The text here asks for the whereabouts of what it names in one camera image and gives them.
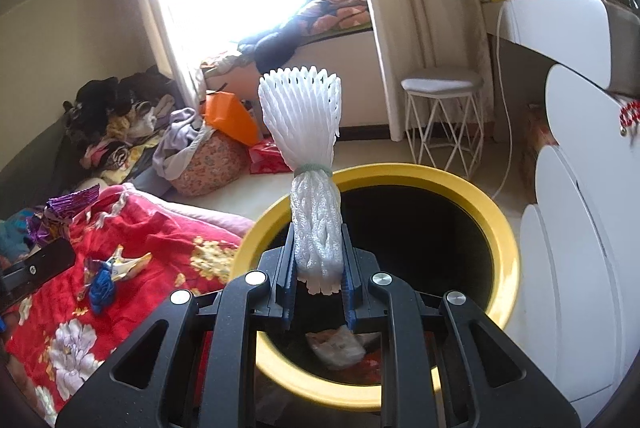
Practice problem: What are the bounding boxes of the white plastic bag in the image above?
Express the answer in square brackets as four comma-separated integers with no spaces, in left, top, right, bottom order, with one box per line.
[305,325,380,370]

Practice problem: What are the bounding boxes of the white foam net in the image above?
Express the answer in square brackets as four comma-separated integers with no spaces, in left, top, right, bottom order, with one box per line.
[258,66,344,295]

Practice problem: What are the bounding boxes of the yellow rim trash bin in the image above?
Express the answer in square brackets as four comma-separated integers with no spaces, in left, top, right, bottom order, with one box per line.
[256,162,520,412]

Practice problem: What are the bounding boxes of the red floral quilt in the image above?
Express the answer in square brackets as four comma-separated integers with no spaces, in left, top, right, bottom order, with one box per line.
[1,184,254,425]

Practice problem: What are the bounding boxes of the red bag on floor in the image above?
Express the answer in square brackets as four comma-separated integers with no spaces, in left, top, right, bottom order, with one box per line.
[248,138,291,174]

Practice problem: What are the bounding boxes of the floral laundry basket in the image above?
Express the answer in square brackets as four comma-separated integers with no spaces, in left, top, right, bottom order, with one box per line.
[170,131,250,197]

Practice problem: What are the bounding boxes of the pile of clothes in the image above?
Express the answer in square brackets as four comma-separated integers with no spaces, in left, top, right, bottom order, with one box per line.
[63,66,202,185]

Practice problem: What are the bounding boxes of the orange paper bag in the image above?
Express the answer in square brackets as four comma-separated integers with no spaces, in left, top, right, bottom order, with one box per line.
[204,91,260,148]

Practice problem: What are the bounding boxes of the cream curtain left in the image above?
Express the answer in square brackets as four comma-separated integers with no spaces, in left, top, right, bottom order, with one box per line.
[137,0,204,110]

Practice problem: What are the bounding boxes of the cream curtain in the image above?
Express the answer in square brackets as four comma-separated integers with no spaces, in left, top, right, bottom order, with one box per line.
[137,0,204,110]
[344,0,497,143]

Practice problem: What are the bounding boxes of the clothes on window sill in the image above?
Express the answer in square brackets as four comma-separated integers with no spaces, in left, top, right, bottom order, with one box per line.
[201,0,372,77]

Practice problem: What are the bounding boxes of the cream curtain right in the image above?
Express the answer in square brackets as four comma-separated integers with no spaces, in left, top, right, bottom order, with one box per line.
[344,0,497,143]

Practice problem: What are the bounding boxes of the white dresser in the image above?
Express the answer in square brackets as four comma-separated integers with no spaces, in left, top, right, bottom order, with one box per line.
[483,0,639,424]

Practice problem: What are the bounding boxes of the white wire stool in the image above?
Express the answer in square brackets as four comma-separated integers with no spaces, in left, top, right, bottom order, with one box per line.
[400,67,485,180]

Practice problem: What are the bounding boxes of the white cable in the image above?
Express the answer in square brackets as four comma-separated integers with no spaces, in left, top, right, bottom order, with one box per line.
[489,0,516,202]

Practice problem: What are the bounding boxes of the red bead bracelet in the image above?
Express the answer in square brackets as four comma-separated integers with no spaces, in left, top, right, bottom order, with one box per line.
[617,100,640,138]

